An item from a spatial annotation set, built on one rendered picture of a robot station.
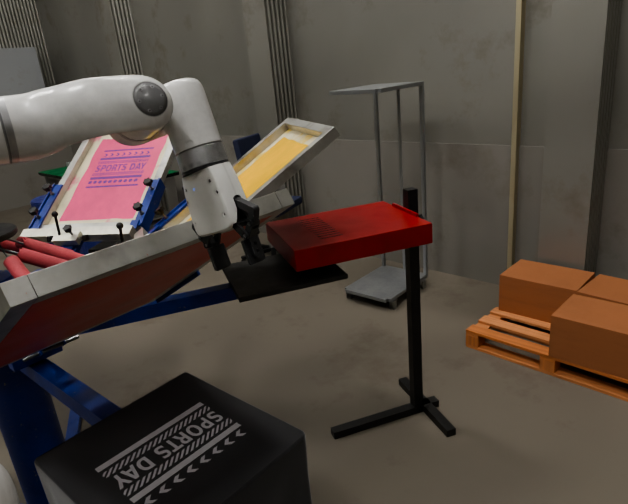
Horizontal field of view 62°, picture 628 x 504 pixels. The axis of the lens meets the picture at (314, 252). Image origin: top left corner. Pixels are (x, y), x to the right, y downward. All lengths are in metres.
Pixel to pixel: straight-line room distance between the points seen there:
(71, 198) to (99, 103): 2.26
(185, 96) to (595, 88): 2.98
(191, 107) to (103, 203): 2.05
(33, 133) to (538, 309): 3.21
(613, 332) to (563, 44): 1.68
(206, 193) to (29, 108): 0.25
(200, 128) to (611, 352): 2.63
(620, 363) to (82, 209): 2.83
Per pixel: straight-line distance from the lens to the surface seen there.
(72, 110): 0.73
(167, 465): 1.32
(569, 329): 3.13
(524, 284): 3.56
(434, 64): 4.30
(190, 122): 0.81
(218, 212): 0.80
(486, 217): 4.25
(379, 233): 2.13
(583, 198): 3.67
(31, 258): 2.10
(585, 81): 3.57
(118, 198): 2.81
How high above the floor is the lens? 1.77
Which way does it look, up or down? 20 degrees down
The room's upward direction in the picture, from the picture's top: 6 degrees counter-clockwise
